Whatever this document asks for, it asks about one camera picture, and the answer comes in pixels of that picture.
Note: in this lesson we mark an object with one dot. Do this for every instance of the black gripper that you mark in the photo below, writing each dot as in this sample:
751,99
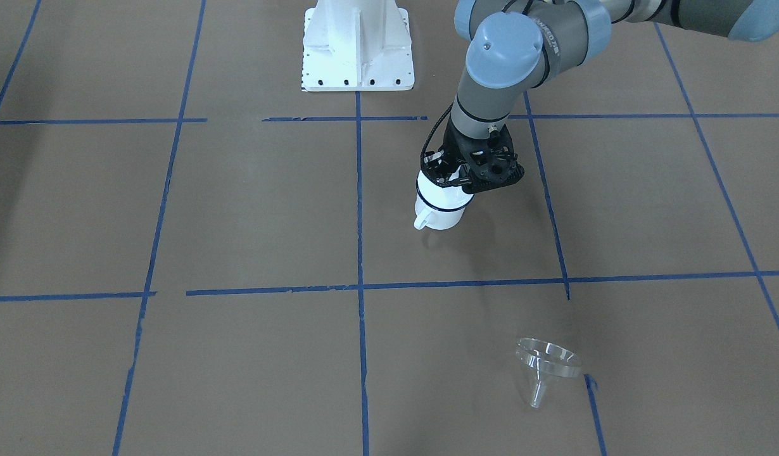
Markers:
453,143

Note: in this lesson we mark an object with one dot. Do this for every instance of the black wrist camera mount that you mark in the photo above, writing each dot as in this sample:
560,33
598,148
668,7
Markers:
492,162

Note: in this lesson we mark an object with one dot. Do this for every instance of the white camera stand pole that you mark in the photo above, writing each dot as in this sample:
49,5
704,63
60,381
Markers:
357,46

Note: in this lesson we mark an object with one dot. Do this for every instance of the white enamel mug blue rim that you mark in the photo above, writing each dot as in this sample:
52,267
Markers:
435,220

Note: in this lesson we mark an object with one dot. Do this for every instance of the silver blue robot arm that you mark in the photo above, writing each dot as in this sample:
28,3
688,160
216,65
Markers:
516,46

